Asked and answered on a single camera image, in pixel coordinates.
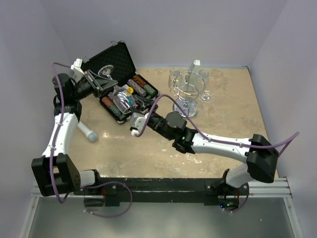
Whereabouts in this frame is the hanging wine glass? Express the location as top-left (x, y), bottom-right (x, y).
top-left (168, 68), bottom-right (183, 88)
top-left (199, 69), bottom-right (210, 86)

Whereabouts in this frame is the brown orange chip stack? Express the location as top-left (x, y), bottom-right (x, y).
top-left (133, 75), bottom-right (151, 93)

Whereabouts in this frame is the white grey handheld tool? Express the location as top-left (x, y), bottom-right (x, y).
top-left (77, 121), bottom-right (98, 142)

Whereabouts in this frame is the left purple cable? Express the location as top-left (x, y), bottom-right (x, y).
top-left (49, 62), bottom-right (133, 219)

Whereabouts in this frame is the back right hanging wine glass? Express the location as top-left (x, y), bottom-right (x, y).
top-left (199, 69), bottom-right (210, 86)

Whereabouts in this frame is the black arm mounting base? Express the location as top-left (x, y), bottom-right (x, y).
top-left (74, 178), bottom-right (249, 206)

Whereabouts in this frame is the clear wine glass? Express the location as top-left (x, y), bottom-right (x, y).
top-left (200, 90), bottom-right (214, 103)
top-left (98, 65), bottom-right (132, 114)

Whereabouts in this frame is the chrome wine glass rack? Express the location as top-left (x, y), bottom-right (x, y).
top-left (170, 71), bottom-right (206, 118)

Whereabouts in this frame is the back left hanging wine glass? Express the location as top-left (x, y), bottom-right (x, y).
top-left (168, 68), bottom-right (183, 88)

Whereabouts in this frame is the grey purple chip stack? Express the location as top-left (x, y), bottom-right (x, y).
top-left (127, 79), bottom-right (147, 97)

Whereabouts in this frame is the dark green chip stack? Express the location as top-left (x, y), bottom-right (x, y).
top-left (109, 104), bottom-right (125, 120)

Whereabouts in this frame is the black poker chip case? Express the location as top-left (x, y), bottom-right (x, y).
top-left (76, 41), bottom-right (159, 124)

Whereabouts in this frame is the red brown chip stack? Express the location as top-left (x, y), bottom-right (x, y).
top-left (101, 97), bottom-right (114, 108)

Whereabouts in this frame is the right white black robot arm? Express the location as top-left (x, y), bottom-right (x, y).
top-left (130, 108), bottom-right (279, 195)

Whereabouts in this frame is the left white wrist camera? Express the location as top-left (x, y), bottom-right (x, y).
top-left (70, 59), bottom-right (84, 80)

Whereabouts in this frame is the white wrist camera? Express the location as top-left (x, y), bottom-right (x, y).
top-left (130, 113), bottom-right (148, 137)
top-left (70, 59), bottom-right (84, 80)

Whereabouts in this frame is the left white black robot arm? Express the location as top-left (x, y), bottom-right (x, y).
top-left (31, 70), bottom-right (118, 197)

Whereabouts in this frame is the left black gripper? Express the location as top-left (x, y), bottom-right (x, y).
top-left (71, 70), bottom-right (118, 101)

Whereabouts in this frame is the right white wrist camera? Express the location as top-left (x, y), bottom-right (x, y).
top-left (130, 113), bottom-right (148, 137)

